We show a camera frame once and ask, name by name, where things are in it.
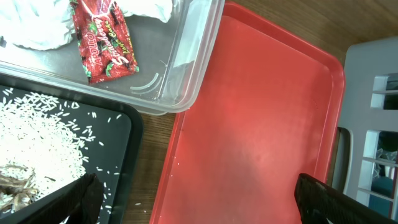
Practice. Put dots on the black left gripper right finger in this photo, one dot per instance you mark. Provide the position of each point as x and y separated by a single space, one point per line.
319 203

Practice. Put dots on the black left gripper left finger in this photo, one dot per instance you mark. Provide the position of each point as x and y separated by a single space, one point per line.
78 202

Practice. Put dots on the brown food scraps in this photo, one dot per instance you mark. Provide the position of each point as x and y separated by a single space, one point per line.
17 194

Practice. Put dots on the white rice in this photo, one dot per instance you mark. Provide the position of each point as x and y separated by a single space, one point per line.
34 139

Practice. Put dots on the red strawberry snack wrapper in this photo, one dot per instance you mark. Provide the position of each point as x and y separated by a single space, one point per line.
104 41

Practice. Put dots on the white napkin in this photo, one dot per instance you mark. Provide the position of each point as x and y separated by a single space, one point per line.
44 25

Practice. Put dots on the grey dishwasher rack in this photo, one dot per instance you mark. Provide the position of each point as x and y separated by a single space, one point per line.
366 162

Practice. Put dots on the black waste tray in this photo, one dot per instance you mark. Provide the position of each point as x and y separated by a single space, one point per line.
118 130

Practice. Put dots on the clear plastic waste bin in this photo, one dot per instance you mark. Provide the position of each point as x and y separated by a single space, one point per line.
172 58

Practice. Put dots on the red serving tray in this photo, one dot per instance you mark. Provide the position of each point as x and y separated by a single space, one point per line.
267 111

